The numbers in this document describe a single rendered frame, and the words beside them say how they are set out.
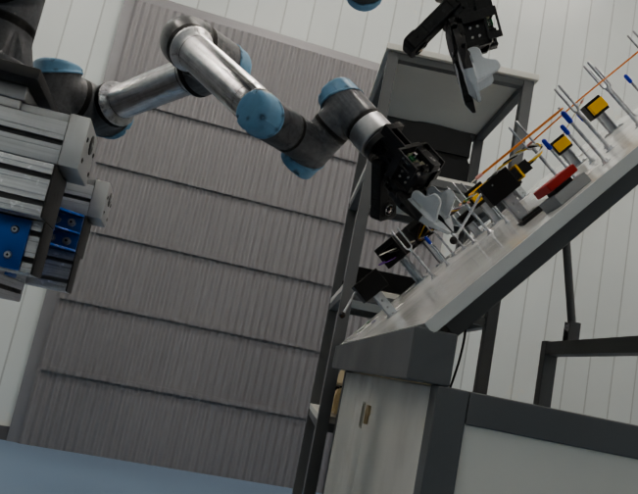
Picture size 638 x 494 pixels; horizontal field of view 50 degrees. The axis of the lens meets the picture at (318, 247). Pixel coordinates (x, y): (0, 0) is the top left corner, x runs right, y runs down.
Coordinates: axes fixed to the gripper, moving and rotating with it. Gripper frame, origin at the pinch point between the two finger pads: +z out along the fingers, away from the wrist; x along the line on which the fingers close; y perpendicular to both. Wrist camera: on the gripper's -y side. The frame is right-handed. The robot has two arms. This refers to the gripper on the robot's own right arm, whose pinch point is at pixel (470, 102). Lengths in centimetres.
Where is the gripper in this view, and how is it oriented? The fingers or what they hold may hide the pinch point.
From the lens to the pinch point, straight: 120.6
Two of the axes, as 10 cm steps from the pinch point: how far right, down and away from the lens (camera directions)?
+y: 9.6, -2.4, -1.2
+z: 2.4, 9.7, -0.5
